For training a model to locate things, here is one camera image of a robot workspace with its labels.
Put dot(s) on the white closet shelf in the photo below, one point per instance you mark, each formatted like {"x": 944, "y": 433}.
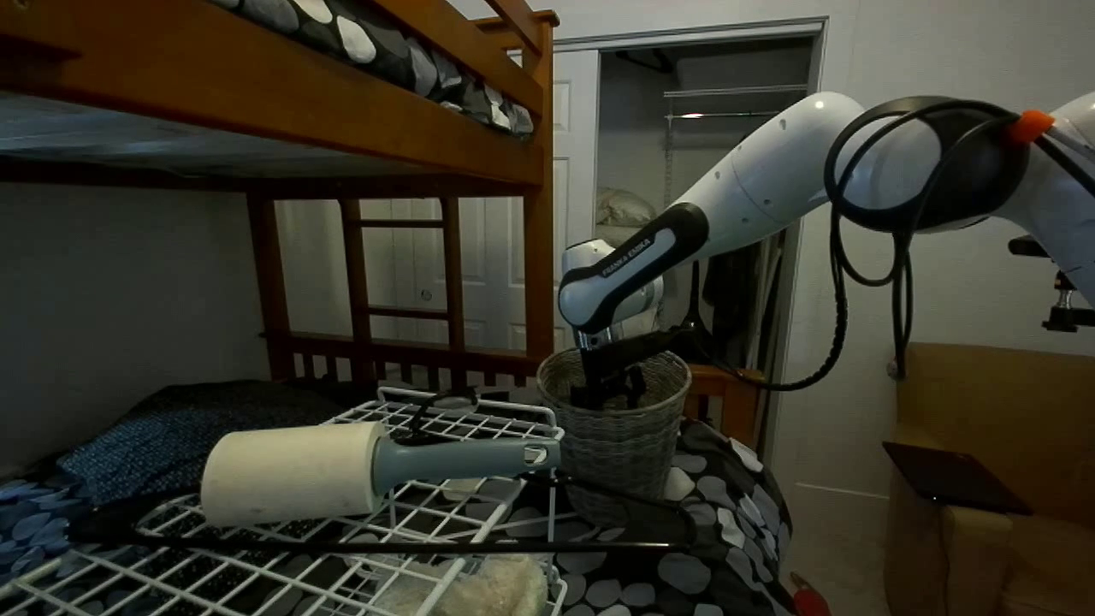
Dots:
{"x": 732, "y": 99}

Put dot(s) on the spotted bunk mattress cover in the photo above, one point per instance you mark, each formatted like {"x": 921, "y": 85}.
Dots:
{"x": 388, "y": 45}

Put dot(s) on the brown cardboard box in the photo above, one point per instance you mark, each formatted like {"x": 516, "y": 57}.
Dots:
{"x": 1005, "y": 420}

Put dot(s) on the wooden bunk bed frame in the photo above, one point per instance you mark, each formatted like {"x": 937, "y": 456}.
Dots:
{"x": 343, "y": 115}

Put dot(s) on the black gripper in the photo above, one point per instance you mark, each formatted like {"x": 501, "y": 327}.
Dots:
{"x": 621, "y": 359}

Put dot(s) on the white pillow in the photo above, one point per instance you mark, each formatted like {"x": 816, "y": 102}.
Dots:
{"x": 621, "y": 211}

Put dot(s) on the woven brown basket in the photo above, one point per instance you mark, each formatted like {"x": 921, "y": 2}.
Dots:
{"x": 618, "y": 444}

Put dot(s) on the blue textured blanket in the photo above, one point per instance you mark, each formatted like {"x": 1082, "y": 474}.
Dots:
{"x": 124, "y": 456}

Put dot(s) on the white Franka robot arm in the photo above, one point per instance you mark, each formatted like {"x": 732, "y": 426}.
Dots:
{"x": 756, "y": 190}

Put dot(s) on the dark flat panel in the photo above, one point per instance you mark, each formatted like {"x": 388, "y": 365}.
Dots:
{"x": 952, "y": 476}

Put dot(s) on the black spotted duvet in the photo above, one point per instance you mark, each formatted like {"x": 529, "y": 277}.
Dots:
{"x": 685, "y": 568}

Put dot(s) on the white panelled door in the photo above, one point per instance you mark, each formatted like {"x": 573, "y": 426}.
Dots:
{"x": 490, "y": 261}

